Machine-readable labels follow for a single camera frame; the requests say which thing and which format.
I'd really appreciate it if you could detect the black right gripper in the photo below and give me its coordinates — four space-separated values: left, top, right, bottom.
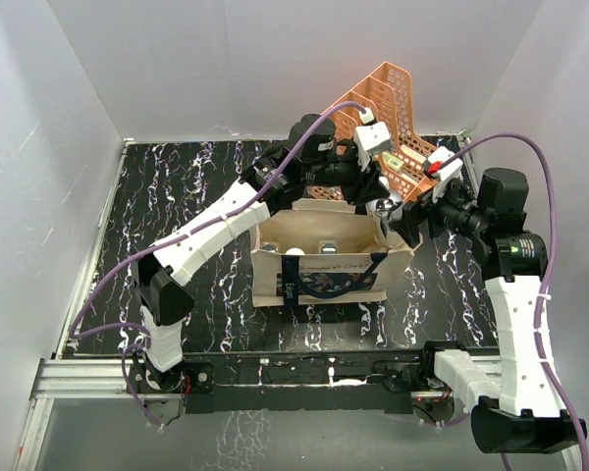
388 174 489 247

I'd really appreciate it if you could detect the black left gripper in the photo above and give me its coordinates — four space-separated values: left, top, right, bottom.
303 142 390 205

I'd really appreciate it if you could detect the large clear square bottle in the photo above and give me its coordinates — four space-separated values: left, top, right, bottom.
318 240 338 254

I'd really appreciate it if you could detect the cream canvas tote bag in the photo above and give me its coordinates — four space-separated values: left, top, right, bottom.
250 199 414 307

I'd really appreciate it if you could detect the cream round cap bottle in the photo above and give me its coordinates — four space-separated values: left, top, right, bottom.
285 247 305 256

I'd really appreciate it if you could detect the small clear square bottle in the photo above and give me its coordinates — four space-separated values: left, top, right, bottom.
259 241 281 253

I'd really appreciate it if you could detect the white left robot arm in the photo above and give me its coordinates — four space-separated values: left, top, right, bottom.
131 111 393 392

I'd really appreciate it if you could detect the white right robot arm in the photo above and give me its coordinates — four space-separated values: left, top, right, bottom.
390 168 586 454

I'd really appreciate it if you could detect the peach plastic file organizer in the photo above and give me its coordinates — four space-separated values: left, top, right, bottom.
335 62 462 202

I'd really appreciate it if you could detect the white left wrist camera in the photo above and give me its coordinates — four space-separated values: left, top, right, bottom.
353 122 394 172

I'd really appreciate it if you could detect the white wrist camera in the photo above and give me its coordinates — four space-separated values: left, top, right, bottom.
353 122 394 172
423 146 463 203

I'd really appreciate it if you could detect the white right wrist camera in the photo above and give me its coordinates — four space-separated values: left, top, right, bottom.
423 146 463 203

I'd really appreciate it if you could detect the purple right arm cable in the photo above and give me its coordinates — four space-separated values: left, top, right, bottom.
426 131 589 471

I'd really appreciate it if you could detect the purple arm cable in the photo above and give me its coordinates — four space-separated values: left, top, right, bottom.
68 100 377 436
426 131 589 471

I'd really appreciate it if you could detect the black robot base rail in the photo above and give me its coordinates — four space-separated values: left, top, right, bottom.
127 350 462 422

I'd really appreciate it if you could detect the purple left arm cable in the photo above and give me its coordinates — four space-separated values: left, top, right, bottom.
68 100 377 436

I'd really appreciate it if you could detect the aluminium table frame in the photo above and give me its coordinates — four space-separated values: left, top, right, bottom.
14 130 588 471

